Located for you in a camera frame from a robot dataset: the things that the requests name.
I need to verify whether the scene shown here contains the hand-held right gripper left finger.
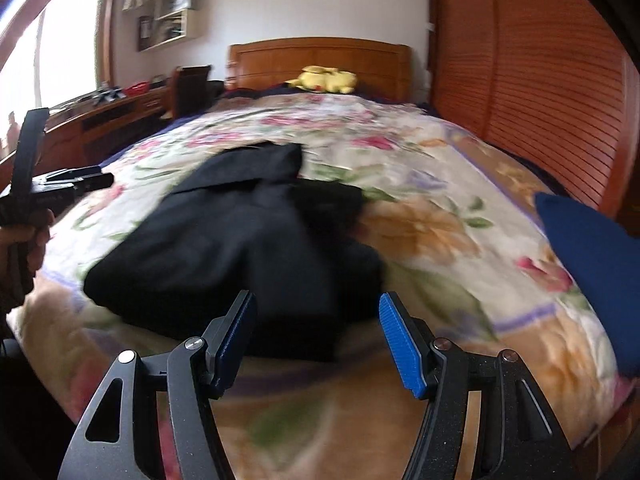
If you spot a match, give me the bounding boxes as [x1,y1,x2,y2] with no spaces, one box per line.
[57,289,258,480]

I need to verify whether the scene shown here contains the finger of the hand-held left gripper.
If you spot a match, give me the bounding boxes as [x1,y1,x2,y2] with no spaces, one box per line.
[34,166,116,193]

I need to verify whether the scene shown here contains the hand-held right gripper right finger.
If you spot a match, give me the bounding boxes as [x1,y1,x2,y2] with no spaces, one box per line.
[378,291,568,480]

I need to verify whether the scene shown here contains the black garment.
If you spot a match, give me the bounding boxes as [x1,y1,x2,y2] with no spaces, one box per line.
[82,142,388,363]

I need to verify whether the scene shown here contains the person's left hand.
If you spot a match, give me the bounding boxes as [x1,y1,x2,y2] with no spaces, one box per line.
[0,209,57,293]

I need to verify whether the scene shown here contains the wooden desk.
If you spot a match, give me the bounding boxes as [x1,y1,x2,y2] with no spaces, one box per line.
[0,85,175,196]

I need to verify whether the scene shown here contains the bright window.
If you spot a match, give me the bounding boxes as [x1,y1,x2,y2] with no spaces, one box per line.
[0,0,108,161]

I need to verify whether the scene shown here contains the dark chair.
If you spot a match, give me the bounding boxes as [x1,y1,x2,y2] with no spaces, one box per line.
[170,64,226,117]

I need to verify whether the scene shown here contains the floral blanket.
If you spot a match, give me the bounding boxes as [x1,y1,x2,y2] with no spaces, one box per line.
[7,92,636,480]

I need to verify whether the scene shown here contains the blue cloth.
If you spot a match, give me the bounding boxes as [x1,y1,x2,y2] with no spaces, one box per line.
[534,191,640,381]

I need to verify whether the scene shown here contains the wooden headboard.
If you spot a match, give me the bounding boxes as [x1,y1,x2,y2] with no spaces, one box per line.
[227,37,413,103]

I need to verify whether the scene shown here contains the yellow plush toy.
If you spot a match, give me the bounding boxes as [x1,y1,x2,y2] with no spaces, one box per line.
[285,65,358,95]

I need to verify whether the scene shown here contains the wooden louvered wardrobe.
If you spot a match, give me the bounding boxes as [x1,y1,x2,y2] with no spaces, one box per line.
[427,0,640,221]

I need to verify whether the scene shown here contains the dark picture frame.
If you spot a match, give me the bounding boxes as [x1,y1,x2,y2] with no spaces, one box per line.
[137,15,154,52]

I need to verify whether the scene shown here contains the white wall shelf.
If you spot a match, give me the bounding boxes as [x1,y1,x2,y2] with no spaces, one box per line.
[120,0,206,53]

